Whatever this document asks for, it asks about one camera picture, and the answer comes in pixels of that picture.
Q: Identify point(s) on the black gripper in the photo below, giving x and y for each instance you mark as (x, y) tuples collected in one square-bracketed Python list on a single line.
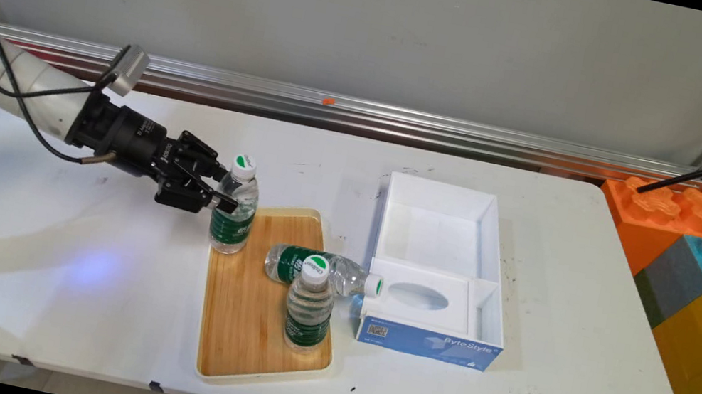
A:
[(123, 139)]

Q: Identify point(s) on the green label water bottle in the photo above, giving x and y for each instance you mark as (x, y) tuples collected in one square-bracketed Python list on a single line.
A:
[(231, 226), (307, 312), (347, 279)]

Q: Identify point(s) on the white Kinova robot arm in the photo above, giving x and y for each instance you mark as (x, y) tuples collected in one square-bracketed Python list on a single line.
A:
[(18, 77)]

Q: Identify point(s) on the wooden serving tray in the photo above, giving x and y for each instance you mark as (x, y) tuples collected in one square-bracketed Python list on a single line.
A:
[(242, 322)]

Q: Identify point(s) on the small orange sticker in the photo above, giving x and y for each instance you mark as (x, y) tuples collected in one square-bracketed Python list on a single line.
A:
[(328, 101)]

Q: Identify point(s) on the black table edge clip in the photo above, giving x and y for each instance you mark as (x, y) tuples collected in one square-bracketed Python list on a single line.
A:
[(22, 360), (155, 386)]

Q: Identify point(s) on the white box with blue front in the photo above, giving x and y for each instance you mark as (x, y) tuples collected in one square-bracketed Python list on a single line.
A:
[(428, 250)]

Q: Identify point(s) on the large orange building block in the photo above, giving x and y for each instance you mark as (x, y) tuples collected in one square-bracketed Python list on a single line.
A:
[(642, 227)]

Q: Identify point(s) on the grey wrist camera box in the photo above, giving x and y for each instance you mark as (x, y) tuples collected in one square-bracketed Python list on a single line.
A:
[(129, 70)]

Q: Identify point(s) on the aluminium wall rail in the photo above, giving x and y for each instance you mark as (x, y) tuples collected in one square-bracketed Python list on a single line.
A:
[(407, 124)]

